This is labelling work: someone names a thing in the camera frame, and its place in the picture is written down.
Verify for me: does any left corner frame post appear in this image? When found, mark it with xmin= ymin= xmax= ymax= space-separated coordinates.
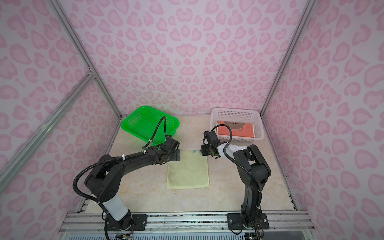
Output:
xmin=47 ymin=0 xmax=123 ymax=120

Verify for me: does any white plastic basket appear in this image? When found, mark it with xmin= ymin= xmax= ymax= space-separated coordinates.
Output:
xmin=210 ymin=108 xmax=265 ymax=143

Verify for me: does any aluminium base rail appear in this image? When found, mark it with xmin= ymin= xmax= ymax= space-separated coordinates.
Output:
xmin=58 ymin=211 xmax=318 ymax=240

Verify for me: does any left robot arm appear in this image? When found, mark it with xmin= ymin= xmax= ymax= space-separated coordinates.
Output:
xmin=85 ymin=137 xmax=180 ymax=222

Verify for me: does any light green towel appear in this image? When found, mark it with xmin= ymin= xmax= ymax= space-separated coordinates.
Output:
xmin=166 ymin=150 xmax=210 ymax=190

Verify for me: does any red brown towel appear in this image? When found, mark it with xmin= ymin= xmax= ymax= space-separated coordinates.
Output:
xmin=217 ymin=121 xmax=255 ymax=138

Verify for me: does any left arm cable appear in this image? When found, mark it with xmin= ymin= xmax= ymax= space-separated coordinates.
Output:
xmin=72 ymin=116 xmax=169 ymax=205

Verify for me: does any green plastic basket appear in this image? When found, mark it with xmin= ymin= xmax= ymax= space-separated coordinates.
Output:
xmin=121 ymin=106 xmax=180 ymax=145

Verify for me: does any corner frame post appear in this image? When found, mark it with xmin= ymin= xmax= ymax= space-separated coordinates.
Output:
xmin=47 ymin=0 xmax=123 ymax=120
xmin=260 ymin=0 xmax=319 ymax=119

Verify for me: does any diagonal aluminium frame bar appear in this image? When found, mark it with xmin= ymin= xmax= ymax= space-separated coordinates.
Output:
xmin=1 ymin=71 xmax=94 ymax=193

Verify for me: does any right corner frame post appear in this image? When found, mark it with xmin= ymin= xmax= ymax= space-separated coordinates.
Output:
xmin=260 ymin=0 xmax=319 ymax=119

